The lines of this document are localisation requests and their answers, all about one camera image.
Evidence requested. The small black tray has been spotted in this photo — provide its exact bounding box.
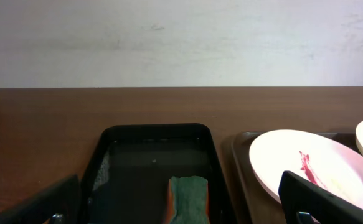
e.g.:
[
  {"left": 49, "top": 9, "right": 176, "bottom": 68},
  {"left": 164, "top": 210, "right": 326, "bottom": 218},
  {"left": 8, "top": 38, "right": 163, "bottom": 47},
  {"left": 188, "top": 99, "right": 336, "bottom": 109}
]
[{"left": 78, "top": 124, "right": 237, "bottom": 223}]

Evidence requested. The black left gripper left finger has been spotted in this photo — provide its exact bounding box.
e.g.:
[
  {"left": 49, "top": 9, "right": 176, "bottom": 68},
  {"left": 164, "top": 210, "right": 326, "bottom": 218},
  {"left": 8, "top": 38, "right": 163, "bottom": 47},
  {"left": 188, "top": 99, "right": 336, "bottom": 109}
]
[{"left": 0, "top": 175, "right": 80, "bottom": 223}]

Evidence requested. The white plate red stain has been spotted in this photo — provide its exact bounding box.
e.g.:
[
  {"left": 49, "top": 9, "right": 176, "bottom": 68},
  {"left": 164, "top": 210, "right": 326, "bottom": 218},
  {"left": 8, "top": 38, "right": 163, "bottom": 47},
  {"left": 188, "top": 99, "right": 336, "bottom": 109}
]
[{"left": 248, "top": 129, "right": 363, "bottom": 209}]

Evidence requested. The green orange sponge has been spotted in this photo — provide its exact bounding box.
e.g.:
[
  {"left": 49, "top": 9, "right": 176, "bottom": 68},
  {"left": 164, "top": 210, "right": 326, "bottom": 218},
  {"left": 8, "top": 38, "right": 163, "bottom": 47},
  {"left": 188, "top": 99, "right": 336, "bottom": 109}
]
[{"left": 164, "top": 176, "right": 210, "bottom": 224}]

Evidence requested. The large brown tray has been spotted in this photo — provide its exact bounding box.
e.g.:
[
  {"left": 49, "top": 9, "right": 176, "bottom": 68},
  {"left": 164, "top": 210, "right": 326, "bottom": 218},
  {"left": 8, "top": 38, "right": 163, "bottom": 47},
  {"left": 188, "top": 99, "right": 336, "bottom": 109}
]
[{"left": 230, "top": 131, "right": 359, "bottom": 224}]

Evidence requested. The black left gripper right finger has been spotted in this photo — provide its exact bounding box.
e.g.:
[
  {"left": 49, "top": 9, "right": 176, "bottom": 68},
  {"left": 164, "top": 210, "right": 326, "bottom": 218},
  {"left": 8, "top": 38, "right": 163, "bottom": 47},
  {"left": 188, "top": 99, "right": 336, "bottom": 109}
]
[{"left": 278, "top": 171, "right": 363, "bottom": 224}]

